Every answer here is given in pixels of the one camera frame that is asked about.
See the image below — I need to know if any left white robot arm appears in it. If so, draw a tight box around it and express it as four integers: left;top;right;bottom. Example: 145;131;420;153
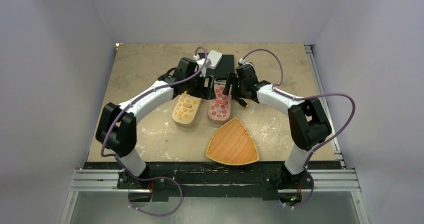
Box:
95;57;215;189

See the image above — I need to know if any beige lunch box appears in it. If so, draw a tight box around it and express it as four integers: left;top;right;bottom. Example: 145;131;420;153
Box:
172;114;198;128

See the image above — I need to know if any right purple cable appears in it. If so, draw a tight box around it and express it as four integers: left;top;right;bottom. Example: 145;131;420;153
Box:
241;48;357;210

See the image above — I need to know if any aluminium rail right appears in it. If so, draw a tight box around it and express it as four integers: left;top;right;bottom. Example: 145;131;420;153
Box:
304;44;346;169

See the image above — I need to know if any beige lunch box lid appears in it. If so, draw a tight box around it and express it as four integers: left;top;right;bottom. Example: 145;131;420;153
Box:
172;92;202;116

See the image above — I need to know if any black table front frame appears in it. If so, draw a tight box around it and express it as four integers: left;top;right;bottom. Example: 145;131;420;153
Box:
83;161;341;202

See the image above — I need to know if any pink lunch box lid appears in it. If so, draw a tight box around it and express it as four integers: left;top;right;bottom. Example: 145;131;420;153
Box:
208;84;232;115

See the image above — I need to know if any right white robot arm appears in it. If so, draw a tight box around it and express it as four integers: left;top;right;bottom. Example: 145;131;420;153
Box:
223;64;333;188

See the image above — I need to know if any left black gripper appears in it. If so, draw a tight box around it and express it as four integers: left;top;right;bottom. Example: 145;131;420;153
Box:
184;72;215;100

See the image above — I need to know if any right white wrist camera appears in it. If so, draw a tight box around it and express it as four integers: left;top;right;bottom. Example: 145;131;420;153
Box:
238;58;254;67

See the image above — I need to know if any woven bamboo basket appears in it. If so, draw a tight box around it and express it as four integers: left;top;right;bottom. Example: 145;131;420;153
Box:
205;117;260;166

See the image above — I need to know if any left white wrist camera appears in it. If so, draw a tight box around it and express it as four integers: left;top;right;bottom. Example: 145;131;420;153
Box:
193;54;210;77

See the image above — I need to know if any purple cable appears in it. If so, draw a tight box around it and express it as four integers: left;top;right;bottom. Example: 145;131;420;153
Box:
99;46;184;217
241;48;357;210

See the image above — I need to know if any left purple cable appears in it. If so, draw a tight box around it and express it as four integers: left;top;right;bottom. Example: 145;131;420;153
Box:
99;46;184;217

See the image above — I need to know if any pink lunch box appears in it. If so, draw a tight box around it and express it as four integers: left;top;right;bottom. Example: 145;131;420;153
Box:
208;113;231;124

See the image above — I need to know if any white small box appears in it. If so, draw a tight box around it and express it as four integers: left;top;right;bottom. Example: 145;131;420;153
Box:
207;50;223;70

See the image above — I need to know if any yellow black screwdriver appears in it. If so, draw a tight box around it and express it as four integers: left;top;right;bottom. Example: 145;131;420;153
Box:
234;97;249;108

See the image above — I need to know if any black foam block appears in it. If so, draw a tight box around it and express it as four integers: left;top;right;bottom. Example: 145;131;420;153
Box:
198;54;235;83

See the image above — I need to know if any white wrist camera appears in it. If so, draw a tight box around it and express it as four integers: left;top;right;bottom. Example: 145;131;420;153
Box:
238;58;254;67
193;54;210;77

